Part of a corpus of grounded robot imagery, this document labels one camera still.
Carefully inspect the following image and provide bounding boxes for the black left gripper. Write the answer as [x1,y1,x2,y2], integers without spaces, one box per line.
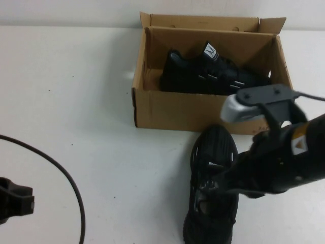
[0,194,36,222]

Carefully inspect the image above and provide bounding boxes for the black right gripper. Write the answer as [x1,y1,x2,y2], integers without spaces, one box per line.
[203,122,312,202]

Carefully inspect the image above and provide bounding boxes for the black sneaker with white stripes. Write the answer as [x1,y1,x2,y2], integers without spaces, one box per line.
[182,124,254,244]
[159,40,273,97]

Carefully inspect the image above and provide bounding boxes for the brown cardboard shoe box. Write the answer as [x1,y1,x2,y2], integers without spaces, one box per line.
[132,11,293,135]

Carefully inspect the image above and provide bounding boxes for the dark left camera mount bracket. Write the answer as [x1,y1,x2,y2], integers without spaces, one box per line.
[0,177,34,198]

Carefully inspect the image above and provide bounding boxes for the dark camera mount bracket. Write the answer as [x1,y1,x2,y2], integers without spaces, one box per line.
[235,85,308,133]
[0,177,34,198]

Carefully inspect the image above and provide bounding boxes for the black left camera cable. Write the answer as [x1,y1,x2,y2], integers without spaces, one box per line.
[0,134,86,244]

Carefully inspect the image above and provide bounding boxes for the black camera cable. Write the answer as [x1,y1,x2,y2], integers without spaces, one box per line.
[0,134,86,244]
[296,91,325,102]

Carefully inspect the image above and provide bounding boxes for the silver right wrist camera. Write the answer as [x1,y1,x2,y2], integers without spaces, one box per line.
[220,96,267,125]

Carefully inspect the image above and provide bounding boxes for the dark right camera mount bracket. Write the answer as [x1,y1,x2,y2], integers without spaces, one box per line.
[235,85,308,133]

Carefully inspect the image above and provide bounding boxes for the black right camera cable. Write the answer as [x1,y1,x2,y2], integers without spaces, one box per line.
[296,91,325,102]

